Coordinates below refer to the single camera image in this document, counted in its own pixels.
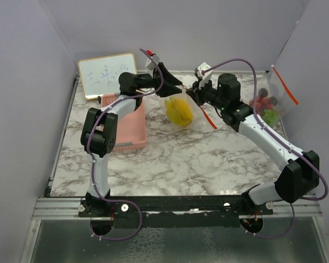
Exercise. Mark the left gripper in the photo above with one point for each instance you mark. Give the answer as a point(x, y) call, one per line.
point(165, 89)

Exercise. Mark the fake red strawberries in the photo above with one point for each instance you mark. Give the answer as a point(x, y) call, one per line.
point(264, 105)

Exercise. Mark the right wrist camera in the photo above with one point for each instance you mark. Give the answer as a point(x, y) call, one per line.
point(203, 73)

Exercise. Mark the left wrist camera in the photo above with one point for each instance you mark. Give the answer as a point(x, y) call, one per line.
point(151, 65)

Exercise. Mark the aluminium frame rail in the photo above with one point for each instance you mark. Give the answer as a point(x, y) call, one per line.
point(61, 208)

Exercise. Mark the zip bag with yellow fruit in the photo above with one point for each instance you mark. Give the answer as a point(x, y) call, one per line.
point(201, 120)

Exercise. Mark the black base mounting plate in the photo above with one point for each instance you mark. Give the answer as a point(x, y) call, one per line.
point(169, 211)

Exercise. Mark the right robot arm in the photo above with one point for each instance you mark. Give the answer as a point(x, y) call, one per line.
point(297, 176)

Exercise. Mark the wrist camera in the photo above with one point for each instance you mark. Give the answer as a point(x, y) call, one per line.
point(151, 65)
point(203, 73)

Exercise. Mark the pink plastic basket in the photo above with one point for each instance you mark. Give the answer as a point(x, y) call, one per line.
point(131, 126)

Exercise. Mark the small whiteboard with writing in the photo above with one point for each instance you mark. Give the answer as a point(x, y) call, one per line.
point(99, 76)

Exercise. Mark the zip bag with red fruit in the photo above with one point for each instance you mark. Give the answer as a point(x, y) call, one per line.
point(279, 93)

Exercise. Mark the fake green grapes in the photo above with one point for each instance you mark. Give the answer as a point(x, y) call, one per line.
point(270, 117)

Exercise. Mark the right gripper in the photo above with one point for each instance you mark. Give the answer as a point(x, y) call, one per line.
point(196, 93)

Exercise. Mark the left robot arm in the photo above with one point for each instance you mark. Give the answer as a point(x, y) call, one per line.
point(100, 127)

